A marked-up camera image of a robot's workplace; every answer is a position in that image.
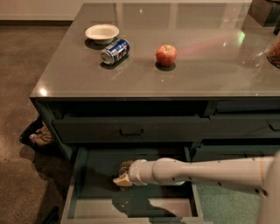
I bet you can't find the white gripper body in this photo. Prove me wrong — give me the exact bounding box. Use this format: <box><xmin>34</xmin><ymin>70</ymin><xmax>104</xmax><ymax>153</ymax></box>
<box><xmin>129</xmin><ymin>159</ymin><xmax>147</xmax><ymax>186</ymax></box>

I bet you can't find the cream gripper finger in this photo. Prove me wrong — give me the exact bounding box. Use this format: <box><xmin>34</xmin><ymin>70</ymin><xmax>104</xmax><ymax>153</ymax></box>
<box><xmin>118</xmin><ymin>160</ymin><xmax>133</xmax><ymax>176</ymax></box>
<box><xmin>113</xmin><ymin>172</ymin><xmax>133</xmax><ymax>187</ymax></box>

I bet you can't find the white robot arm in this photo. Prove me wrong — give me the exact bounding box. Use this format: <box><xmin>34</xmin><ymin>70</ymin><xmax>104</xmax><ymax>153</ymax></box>
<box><xmin>113</xmin><ymin>152</ymin><xmax>280</xmax><ymax>224</ymax></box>

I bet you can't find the open middle drawer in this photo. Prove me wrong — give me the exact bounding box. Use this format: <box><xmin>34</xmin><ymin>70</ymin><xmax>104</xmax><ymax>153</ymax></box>
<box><xmin>60</xmin><ymin>148</ymin><xmax>204</xmax><ymax>224</ymax></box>

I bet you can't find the closed top left drawer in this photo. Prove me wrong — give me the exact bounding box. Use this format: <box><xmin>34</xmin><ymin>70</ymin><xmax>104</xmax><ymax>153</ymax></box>
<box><xmin>52</xmin><ymin>116</ymin><xmax>210</xmax><ymax>144</ymax></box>

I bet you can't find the middle right drawer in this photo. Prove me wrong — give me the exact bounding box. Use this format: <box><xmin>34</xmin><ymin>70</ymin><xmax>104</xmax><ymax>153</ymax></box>
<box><xmin>189</xmin><ymin>145</ymin><xmax>280</xmax><ymax>162</ymax></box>

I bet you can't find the top right drawer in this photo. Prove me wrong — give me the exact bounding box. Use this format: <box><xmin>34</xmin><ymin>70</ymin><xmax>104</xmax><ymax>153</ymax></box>
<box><xmin>204</xmin><ymin>114</ymin><xmax>280</xmax><ymax>139</ymax></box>

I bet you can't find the blue soda can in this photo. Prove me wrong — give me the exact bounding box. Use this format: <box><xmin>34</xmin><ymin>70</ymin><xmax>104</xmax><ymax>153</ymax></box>
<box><xmin>101</xmin><ymin>39</ymin><xmax>130</xmax><ymax>66</ymax></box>

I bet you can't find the red apple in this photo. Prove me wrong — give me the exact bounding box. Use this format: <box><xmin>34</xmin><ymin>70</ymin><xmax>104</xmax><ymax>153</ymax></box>
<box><xmin>156</xmin><ymin>45</ymin><xmax>177</xmax><ymax>67</ymax></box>

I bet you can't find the white paper bowl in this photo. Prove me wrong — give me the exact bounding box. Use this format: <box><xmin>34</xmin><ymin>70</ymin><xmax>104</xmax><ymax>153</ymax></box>
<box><xmin>85</xmin><ymin>24</ymin><xmax>119</xmax><ymax>45</ymax></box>

